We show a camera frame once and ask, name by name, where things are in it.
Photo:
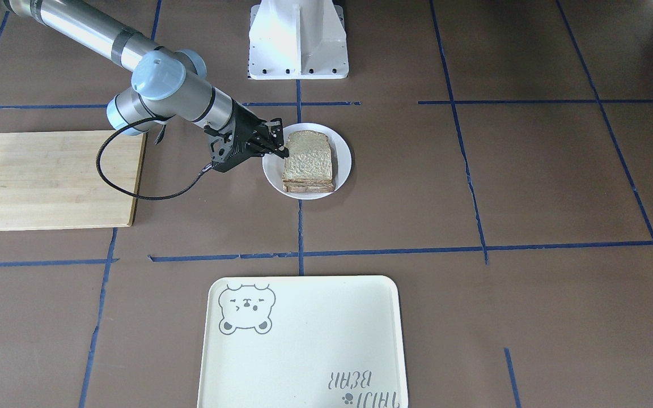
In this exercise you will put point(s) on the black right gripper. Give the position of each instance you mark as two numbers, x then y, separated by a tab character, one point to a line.
243	123

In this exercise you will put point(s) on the white round plate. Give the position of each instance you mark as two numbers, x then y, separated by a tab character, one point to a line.
341	160

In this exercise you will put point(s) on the bread slice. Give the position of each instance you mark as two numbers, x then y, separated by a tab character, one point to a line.
309	159

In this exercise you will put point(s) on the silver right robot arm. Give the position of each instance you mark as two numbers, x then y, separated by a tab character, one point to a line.
164	84

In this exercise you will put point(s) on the toast with fried egg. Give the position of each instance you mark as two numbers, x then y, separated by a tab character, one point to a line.
308	187

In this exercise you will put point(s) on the cream bear tray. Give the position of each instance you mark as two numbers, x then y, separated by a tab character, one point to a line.
314	341

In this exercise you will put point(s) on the wooden cutting board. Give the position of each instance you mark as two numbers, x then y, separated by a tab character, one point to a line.
49	180

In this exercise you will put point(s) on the white camera mast base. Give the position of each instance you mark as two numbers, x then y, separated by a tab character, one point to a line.
297	40

